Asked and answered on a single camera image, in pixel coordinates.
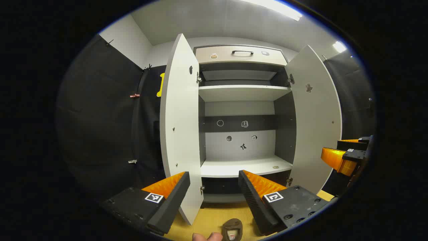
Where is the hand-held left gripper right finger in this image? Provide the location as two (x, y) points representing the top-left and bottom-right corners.
(238, 170), (330, 236)

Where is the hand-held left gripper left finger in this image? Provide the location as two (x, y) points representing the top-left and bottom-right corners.
(100, 171), (191, 236)

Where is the white cabinet door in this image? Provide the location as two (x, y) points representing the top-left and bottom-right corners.
(285, 45), (342, 195)
(160, 33), (204, 225)

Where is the brown fuzzy shoe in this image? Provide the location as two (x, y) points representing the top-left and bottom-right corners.
(222, 218), (243, 241)

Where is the white cabinet drawer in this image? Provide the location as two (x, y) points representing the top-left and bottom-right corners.
(195, 46), (288, 66)

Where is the black backdrop cloth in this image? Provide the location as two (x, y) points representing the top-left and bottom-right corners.
(56, 35), (377, 201)

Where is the long ceiling light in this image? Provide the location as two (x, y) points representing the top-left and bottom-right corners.
(247, 0), (303, 21)

